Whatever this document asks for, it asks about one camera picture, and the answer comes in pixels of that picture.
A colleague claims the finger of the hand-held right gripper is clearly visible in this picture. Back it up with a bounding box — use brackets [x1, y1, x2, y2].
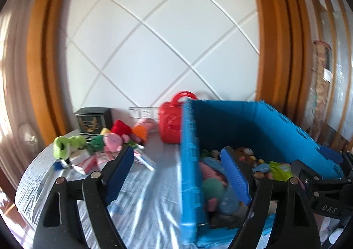
[320, 145, 353, 179]
[291, 159, 322, 191]

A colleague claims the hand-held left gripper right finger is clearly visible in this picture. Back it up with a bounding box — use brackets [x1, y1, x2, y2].
[220, 147, 322, 249]

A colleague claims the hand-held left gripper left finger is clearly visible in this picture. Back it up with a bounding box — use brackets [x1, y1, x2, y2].
[33, 145, 135, 249]

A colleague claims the blue plastic crate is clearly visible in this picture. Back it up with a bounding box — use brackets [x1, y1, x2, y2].
[179, 98, 344, 248]

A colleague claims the brown and white plush toy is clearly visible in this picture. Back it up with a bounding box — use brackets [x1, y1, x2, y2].
[234, 147, 256, 167]

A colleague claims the green snack packet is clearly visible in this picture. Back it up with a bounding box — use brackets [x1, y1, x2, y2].
[269, 161, 293, 181]

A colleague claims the white patterned cloth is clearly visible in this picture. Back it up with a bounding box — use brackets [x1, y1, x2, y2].
[321, 217, 348, 242]

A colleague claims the teal ball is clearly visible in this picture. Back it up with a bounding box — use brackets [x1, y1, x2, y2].
[203, 177, 225, 200]

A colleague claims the light blue toy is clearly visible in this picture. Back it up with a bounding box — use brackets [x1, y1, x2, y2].
[219, 186, 241, 215]

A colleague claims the small blue toy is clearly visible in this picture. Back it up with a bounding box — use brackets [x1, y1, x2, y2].
[252, 164, 271, 174]

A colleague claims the white red and blue box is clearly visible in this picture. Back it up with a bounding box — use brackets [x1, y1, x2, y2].
[132, 147, 155, 171]

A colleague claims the pink and white box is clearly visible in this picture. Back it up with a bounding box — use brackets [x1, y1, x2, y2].
[72, 152, 98, 175]

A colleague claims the green medicine box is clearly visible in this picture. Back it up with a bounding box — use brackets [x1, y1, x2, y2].
[88, 135, 107, 154]

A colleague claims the red plush toy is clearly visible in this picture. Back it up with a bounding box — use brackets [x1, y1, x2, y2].
[111, 119, 132, 136]

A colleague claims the orange and pink plush toy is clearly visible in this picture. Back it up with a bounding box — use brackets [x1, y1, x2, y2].
[131, 118, 157, 144]

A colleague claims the dark desk clock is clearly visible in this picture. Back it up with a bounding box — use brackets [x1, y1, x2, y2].
[73, 108, 114, 139]

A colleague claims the green frog plush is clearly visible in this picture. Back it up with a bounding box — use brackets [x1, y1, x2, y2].
[53, 136, 88, 159]

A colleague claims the rolled patterned carpet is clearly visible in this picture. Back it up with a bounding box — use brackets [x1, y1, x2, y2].
[309, 40, 333, 142]

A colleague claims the red plastic handbag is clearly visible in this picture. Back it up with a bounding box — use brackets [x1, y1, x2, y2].
[159, 91, 198, 144]

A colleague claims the sheer curtain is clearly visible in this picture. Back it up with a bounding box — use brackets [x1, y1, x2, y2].
[0, 0, 60, 191]

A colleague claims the wooden wall frame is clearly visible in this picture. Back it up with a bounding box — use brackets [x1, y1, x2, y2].
[247, 0, 314, 128]
[26, 0, 81, 139]

